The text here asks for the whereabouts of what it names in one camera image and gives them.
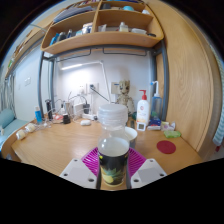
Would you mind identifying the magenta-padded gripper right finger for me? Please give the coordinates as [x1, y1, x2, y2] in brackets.
[125, 147, 168, 190]

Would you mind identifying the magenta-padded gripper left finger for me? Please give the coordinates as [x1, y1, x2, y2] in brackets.
[59, 147, 102, 190]

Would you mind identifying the clear bottle with dark label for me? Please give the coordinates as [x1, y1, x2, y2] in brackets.
[96, 103, 131, 191]

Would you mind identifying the flat round red coaster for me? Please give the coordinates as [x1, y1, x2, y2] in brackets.
[156, 140, 177, 155]

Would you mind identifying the white mug with blue print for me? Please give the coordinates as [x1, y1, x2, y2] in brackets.
[124, 126, 139, 150]

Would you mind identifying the green wipes packet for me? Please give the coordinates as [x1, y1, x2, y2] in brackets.
[163, 130, 182, 139]

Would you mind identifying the small white digital thermometer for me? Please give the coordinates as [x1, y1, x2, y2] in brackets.
[135, 121, 147, 132]

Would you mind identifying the blue and red packet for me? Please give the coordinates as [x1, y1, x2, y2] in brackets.
[146, 115, 163, 132]

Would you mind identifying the pink and white packet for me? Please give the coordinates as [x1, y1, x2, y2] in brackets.
[160, 120, 177, 132]

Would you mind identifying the small white earbud case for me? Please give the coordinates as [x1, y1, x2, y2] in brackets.
[79, 119, 92, 127]

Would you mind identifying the small black charger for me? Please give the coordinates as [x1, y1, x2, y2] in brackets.
[62, 113, 72, 125]

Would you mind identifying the white lotion bottle red pump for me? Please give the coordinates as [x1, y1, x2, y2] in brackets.
[135, 89, 151, 132]

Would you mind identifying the blue tube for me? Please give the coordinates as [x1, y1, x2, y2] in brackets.
[34, 106, 44, 124]

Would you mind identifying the blue bottle with white nozzle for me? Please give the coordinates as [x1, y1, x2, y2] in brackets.
[149, 80, 163, 121]

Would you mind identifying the brown tree creature figurine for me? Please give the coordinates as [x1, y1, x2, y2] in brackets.
[114, 79, 136, 116]

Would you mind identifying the teal bed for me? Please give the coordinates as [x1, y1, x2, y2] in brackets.
[0, 108, 31, 149]

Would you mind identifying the striped hanging towel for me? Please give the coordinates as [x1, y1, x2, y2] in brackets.
[212, 99, 224, 148]

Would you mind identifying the wooden wardrobe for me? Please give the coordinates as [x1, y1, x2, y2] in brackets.
[146, 0, 223, 161]

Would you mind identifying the wooden shelf unit with items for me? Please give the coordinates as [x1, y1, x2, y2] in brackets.
[40, 0, 165, 56]

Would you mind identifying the white wall outlet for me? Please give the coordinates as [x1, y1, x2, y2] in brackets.
[87, 82, 100, 94]

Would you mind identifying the grey metal frame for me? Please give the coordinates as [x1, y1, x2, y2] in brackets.
[37, 39, 170, 123]

